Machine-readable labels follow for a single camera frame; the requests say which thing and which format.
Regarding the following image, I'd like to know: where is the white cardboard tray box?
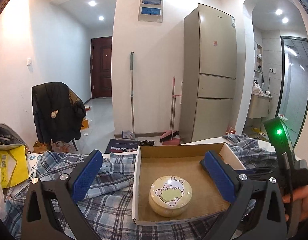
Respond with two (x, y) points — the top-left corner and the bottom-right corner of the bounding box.
(132, 142), (245, 226)

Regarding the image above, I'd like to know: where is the yellow cardboard box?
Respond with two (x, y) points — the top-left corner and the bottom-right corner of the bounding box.
(0, 144), (29, 189)

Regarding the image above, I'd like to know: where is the right hand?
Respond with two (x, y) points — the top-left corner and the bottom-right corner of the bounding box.
(282, 182), (308, 222)

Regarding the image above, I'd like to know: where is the grey green mop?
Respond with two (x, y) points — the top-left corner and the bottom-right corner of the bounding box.
(130, 51), (135, 139)

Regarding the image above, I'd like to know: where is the wall electrical panel box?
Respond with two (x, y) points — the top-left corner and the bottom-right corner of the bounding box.
(138, 0), (163, 23)

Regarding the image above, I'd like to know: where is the pink broom with dustpan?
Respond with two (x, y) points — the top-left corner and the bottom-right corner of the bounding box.
(159, 76), (181, 146)

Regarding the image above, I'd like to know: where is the white wall switch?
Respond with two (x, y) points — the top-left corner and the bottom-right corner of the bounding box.
(27, 58), (32, 66)

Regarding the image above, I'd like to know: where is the red gift bag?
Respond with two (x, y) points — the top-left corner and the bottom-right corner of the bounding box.
(225, 126), (236, 134)

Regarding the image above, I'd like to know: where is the orange box on floor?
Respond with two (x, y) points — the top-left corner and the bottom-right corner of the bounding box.
(81, 118), (89, 129)

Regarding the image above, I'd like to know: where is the beige bathroom sink cabinet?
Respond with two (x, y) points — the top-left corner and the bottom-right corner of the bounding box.
(247, 94), (272, 119)

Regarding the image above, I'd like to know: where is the black jacket on chair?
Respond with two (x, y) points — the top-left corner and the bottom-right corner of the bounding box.
(31, 82), (86, 144)

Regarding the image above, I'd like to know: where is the beige three-door refrigerator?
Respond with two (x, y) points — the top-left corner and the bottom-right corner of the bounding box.
(179, 4), (237, 143)

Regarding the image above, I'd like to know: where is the dark brown entrance door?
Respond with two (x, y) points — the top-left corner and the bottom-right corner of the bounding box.
(91, 36), (112, 98)

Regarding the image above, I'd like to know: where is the blue plaid shirt cloth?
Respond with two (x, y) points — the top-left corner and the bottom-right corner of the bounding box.
(3, 134), (278, 239)

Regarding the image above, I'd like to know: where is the round bunny lid jar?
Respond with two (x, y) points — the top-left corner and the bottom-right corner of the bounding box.
(149, 175), (193, 218)

